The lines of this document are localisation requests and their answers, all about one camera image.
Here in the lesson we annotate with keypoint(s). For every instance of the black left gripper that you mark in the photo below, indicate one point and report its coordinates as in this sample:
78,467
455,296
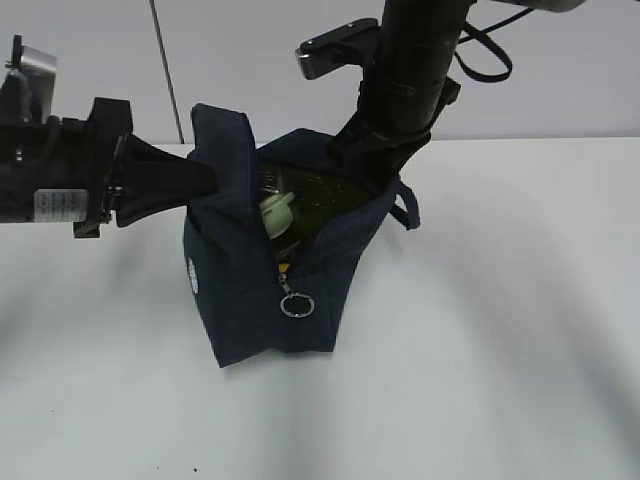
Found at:
152,180

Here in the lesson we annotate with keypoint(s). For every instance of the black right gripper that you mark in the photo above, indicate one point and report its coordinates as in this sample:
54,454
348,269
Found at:
364,146

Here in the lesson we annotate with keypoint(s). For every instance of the green lidded lunch box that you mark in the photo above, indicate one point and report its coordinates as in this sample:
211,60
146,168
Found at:
278,212

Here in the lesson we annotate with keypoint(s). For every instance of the dark blue zip bag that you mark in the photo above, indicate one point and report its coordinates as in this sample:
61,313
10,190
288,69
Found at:
246,305

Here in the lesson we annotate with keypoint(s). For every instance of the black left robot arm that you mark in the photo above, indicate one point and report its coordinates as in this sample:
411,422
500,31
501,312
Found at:
44,171

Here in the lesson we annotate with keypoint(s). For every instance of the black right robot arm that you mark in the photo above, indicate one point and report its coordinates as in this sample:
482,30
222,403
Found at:
401,88

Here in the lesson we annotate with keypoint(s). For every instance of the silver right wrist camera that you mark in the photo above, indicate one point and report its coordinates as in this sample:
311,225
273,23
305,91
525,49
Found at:
354,43

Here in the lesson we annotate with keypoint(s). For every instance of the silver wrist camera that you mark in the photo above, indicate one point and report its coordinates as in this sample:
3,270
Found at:
37,75
354,43

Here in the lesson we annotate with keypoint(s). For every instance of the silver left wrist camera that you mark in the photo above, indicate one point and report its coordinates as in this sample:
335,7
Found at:
37,75

